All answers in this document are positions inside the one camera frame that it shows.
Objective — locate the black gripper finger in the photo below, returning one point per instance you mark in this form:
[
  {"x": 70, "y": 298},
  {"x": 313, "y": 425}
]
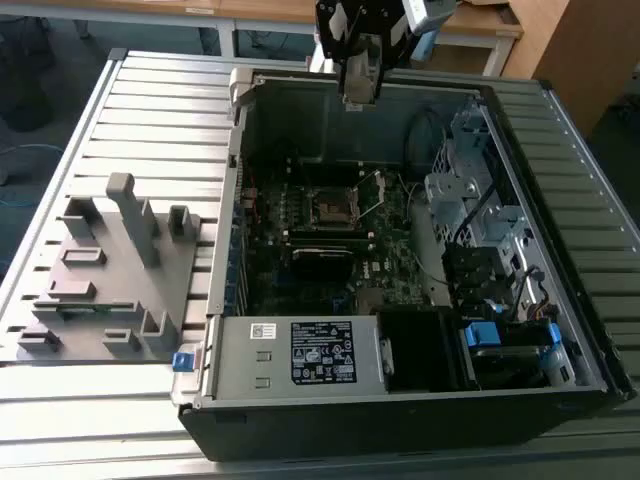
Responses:
[
  {"x": 400, "y": 45},
  {"x": 332, "y": 30}
]

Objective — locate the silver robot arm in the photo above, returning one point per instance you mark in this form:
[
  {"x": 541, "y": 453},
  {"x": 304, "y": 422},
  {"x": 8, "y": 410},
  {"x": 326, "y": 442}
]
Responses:
[{"x": 320, "y": 59}]

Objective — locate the metal locking lever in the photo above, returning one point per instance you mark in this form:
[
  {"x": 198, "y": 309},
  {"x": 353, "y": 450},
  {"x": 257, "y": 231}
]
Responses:
[{"x": 371, "y": 210}]

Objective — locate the silver metal drive cage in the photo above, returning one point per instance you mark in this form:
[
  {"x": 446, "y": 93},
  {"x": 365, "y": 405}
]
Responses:
[{"x": 445, "y": 192}]

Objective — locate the wooden cabinet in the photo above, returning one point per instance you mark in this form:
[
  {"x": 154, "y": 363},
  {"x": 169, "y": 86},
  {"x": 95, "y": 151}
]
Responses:
[{"x": 575, "y": 50}]

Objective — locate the green motherboard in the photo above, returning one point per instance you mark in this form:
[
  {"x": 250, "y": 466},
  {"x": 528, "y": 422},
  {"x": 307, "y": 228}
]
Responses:
[{"x": 395, "y": 250}]

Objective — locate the black graphics card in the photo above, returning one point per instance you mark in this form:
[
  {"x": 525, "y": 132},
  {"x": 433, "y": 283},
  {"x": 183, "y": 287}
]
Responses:
[{"x": 320, "y": 275}]

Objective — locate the blue disk carrier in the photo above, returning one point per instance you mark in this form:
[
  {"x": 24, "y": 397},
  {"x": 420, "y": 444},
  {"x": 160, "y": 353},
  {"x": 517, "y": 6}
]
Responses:
[
  {"x": 482, "y": 334},
  {"x": 554, "y": 335}
]

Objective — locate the black office chair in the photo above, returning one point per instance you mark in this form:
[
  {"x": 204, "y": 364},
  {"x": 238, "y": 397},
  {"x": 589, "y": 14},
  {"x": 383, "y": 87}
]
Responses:
[{"x": 25, "y": 100}]

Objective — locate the grey parts rack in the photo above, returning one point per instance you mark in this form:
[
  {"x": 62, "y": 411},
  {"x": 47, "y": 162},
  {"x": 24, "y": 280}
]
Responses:
[{"x": 125, "y": 280}]

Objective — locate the grey power supply unit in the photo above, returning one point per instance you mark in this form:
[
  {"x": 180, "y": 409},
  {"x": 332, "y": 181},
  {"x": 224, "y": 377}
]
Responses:
[{"x": 235, "y": 350}]

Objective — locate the black hard disk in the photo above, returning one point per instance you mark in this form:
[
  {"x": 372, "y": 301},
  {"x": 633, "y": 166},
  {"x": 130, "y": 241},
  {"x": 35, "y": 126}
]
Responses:
[{"x": 505, "y": 367}]

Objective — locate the blue case latch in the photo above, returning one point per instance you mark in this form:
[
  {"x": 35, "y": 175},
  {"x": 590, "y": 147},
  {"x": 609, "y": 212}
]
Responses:
[{"x": 182, "y": 362}]

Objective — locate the green RAM stick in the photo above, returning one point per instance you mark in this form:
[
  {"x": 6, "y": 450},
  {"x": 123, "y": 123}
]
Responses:
[{"x": 82, "y": 310}]

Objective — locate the black PC case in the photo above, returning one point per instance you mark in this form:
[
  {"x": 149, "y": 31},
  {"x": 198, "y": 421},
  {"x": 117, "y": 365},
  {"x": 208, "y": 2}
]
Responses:
[{"x": 400, "y": 430}]

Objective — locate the wooden desk white frame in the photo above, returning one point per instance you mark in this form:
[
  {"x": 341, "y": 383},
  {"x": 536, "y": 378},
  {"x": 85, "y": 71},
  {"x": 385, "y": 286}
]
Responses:
[
  {"x": 125, "y": 7},
  {"x": 480, "y": 30}
]

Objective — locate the black plastic drive bracket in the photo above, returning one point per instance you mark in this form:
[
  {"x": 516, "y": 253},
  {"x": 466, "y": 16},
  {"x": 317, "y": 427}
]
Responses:
[{"x": 472, "y": 272}]

